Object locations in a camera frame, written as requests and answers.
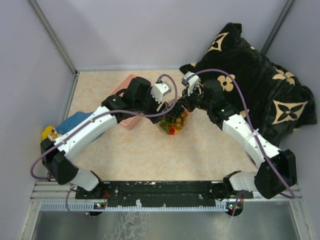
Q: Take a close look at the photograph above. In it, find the brown longan bunch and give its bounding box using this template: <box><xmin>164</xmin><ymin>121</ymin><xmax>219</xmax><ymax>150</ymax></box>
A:
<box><xmin>173</xmin><ymin>111</ymin><xmax>188</xmax><ymax>131</ymax></box>

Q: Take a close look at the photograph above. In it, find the black floral pillow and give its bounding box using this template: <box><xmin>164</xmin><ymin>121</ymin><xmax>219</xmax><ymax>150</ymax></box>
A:
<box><xmin>179</xmin><ymin>22</ymin><xmax>318</xmax><ymax>146</ymax></box>

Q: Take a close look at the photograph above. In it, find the dark grape bunch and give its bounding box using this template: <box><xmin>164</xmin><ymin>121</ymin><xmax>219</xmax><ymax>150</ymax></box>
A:
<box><xmin>167</xmin><ymin>103</ymin><xmax>185</xmax><ymax>118</ymax></box>

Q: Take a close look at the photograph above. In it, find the pink plastic basket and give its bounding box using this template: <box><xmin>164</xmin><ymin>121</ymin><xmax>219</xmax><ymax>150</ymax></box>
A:
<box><xmin>110</xmin><ymin>74</ymin><xmax>140</xmax><ymax>130</ymax></box>

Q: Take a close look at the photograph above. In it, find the red cherry tomato sprig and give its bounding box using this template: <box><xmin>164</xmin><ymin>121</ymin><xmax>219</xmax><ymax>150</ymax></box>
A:
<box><xmin>158</xmin><ymin>120</ymin><xmax>176</xmax><ymax>135</ymax></box>

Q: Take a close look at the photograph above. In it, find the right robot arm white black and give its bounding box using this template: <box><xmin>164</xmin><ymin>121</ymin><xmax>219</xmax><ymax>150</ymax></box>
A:
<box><xmin>180</xmin><ymin>77</ymin><xmax>297</xmax><ymax>199</ymax></box>

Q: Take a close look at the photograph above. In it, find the white slotted cable duct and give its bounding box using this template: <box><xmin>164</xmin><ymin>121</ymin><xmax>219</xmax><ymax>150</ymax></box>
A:
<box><xmin>39</xmin><ymin>200</ymin><xmax>234</xmax><ymax>213</ymax></box>

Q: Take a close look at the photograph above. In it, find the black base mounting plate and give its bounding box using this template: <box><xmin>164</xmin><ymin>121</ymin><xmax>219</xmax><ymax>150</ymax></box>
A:
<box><xmin>75</xmin><ymin>181</ymin><xmax>240</xmax><ymax>208</ymax></box>

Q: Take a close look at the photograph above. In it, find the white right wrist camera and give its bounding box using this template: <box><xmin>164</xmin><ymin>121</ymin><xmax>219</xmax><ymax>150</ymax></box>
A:
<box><xmin>181</xmin><ymin>71</ymin><xmax>200</xmax><ymax>97</ymax></box>

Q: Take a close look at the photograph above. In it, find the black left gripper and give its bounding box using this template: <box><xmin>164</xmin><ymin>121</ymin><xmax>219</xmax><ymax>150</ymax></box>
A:
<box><xmin>134</xmin><ymin>86</ymin><xmax>169</xmax><ymax>124</ymax></box>

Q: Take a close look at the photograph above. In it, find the blue cloth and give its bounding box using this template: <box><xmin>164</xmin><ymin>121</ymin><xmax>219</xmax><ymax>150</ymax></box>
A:
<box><xmin>55</xmin><ymin>111</ymin><xmax>93</xmax><ymax>136</ymax></box>

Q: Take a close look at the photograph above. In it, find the clear zip top bag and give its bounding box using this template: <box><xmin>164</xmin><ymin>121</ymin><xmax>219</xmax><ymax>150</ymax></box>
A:
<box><xmin>156</xmin><ymin>99</ymin><xmax>190</xmax><ymax>135</ymax></box>

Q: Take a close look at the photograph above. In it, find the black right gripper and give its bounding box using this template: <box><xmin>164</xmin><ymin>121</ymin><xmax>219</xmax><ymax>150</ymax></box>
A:
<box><xmin>177</xmin><ymin>83</ymin><xmax>212</xmax><ymax>113</ymax></box>

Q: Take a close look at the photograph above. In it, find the aluminium frame rail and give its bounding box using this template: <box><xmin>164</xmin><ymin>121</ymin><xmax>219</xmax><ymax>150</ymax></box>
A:
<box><xmin>29</xmin><ymin>181</ymin><xmax>305</xmax><ymax>201</ymax></box>

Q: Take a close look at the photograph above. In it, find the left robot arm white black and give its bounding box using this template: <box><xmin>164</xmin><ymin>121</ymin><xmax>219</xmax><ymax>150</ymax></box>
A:
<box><xmin>40</xmin><ymin>77</ymin><xmax>172</xmax><ymax>199</ymax></box>

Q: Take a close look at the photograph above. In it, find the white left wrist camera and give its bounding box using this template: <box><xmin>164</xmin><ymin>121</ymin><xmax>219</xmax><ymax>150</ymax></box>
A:
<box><xmin>150</xmin><ymin>82</ymin><xmax>172</xmax><ymax>104</ymax></box>

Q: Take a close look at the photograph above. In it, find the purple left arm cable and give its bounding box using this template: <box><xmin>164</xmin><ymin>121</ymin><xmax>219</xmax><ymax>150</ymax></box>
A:
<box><xmin>29</xmin><ymin>73</ymin><xmax>179</xmax><ymax>218</ymax></box>

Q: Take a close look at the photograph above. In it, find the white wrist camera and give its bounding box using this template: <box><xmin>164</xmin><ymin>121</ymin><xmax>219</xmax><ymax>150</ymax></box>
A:
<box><xmin>181</xmin><ymin>71</ymin><xmax>200</xmax><ymax>97</ymax></box>
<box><xmin>150</xmin><ymin>82</ymin><xmax>172</xmax><ymax>104</ymax></box>

